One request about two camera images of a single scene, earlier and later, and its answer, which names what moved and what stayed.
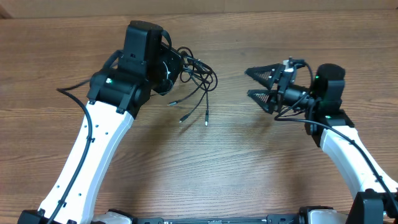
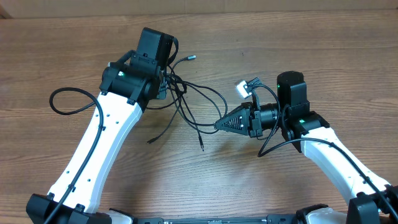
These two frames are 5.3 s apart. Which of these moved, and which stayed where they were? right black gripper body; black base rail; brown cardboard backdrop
Moved: right black gripper body
Stayed: black base rail; brown cardboard backdrop
